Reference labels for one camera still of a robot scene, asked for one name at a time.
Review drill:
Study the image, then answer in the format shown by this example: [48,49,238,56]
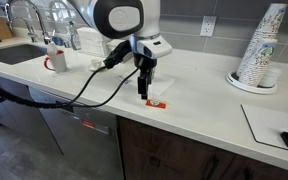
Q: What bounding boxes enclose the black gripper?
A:
[133,53,159,101]

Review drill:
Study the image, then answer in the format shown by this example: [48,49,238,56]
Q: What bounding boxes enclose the small white espresso cup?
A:
[90,58,104,70]

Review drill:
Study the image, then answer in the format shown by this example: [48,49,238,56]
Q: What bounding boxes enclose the short paper cup stack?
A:
[238,37,279,88]

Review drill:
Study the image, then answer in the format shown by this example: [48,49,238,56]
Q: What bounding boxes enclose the white cup lid stack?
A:
[258,66,282,89]

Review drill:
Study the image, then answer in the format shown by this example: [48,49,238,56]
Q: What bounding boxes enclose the tall leaning paper cup stack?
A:
[236,3,288,81]

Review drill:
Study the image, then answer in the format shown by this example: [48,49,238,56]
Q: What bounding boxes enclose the white paper napkin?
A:
[149,73,176,97]

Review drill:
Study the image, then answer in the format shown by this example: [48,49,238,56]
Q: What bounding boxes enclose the red ketchup packet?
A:
[145,99,168,110]

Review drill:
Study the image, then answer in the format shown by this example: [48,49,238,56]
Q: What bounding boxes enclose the silver condiment packet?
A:
[115,74,132,85]

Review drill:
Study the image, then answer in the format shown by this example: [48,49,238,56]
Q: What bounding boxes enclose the white napkin stack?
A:
[76,26,109,58]

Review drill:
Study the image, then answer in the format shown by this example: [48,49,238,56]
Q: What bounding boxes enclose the dark wood cabinet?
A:
[117,115,288,180]

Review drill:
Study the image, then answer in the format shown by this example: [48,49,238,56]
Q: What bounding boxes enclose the clear plastic water bottle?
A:
[66,20,82,51]

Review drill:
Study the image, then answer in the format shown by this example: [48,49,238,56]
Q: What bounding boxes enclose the stainless steel dishwasher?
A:
[28,86,125,180]

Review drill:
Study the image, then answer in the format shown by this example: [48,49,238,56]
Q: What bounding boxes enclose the round white tray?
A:
[226,69,278,95]

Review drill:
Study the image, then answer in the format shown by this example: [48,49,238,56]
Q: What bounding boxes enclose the small blue object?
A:
[52,35,65,46]

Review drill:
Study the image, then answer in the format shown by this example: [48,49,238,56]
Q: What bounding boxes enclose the white rectangular counter mat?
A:
[240,103,288,155]

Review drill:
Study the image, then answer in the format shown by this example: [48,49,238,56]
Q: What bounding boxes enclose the small chrome tap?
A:
[11,16,39,43]

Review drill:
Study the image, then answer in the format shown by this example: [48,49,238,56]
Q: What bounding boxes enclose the tall chrome kitchen faucet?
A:
[4,0,52,45]

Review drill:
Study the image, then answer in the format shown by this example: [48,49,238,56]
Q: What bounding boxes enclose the dark undermount sink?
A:
[0,44,48,66]

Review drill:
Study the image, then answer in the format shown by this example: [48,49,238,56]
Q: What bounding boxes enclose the wooden cutting board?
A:
[0,17,14,41]

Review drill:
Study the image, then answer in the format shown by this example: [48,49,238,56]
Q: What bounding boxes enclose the white wall outlet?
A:
[199,15,218,37]

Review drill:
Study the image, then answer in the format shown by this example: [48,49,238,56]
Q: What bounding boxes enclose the white mug with red handle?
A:
[43,49,69,74]

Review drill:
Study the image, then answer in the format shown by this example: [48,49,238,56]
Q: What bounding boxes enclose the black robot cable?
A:
[0,65,140,110]

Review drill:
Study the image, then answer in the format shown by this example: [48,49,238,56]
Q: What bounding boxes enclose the grey cabinet with black handle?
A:
[0,71,64,156]

